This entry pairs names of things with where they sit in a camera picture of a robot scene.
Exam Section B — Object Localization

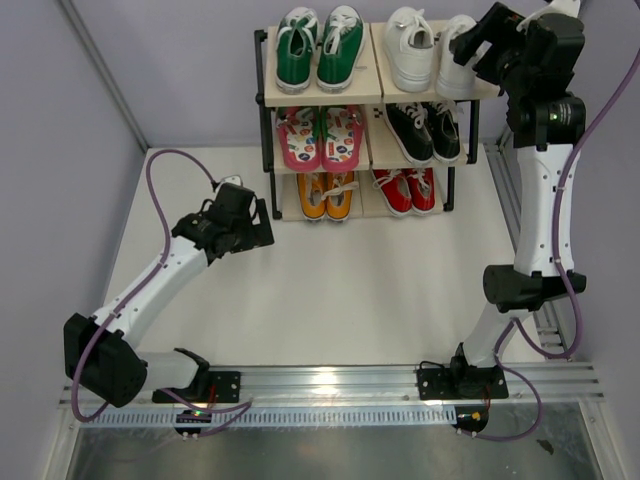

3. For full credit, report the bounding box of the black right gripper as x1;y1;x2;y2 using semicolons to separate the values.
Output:
452;2;533;98

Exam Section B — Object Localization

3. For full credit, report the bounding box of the orange canvas sneaker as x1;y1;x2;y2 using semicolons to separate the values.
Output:
324;171;359;222
296;172;327;222

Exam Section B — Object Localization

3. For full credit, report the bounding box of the white leather sneaker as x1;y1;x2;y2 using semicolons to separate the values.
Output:
383;6;435;93
435;15;476;100

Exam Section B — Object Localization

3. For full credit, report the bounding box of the pink green sandal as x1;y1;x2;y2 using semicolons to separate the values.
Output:
320;105;365;173
275;106;321;173

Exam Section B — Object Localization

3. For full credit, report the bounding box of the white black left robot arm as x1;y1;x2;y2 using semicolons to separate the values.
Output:
63;183;274;407

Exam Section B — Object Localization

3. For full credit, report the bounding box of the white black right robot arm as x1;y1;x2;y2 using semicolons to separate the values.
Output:
429;1;586;399

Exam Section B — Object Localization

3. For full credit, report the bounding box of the cream black shoe shelf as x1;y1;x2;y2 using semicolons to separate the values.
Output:
253;18;507;222

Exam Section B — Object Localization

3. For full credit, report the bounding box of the black canvas sneaker right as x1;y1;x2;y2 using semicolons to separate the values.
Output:
425;101;461;163

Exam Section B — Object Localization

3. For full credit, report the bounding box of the black canvas sneaker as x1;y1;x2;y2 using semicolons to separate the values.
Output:
384;102;434;166
425;101;461;163

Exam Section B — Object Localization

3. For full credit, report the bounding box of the black canvas sneaker left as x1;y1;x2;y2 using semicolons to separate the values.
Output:
384;102;434;166

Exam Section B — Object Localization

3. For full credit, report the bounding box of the red canvas sneaker left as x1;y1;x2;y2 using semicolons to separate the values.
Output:
372;169;412;217

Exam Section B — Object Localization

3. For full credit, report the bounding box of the red canvas sneaker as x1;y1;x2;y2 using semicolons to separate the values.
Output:
372;169;412;217
404;168;436;215

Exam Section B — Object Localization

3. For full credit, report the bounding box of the green canvas sneaker right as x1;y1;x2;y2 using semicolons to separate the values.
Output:
317;5;366;94

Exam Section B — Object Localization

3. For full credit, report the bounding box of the green canvas sneaker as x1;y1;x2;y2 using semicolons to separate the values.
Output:
317;5;366;94
275;7;320;95

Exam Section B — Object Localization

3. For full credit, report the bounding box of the red canvas sneaker right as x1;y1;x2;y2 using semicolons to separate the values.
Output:
404;168;436;215

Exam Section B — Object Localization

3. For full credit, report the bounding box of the green canvas sneaker left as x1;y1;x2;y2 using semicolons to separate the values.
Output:
275;7;320;95

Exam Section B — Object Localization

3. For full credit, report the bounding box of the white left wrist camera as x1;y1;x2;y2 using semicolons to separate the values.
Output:
213;175;243;191

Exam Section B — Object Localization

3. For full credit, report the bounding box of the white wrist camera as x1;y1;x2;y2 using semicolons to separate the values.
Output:
213;175;243;191
516;0;581;31

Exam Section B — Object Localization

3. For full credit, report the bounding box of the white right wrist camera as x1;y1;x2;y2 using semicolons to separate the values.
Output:
516;0;581;31

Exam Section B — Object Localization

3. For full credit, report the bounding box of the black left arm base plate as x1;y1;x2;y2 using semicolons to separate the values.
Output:
169;370;242;404

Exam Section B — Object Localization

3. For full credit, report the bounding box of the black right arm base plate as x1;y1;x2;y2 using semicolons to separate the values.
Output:
415;361;509;400

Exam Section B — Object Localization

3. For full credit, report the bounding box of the slotted grey cable duct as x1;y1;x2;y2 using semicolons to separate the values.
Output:
83;404;457;428

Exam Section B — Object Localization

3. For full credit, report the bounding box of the aluminium mounting rail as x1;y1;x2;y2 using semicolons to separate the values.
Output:
58;362;606;407

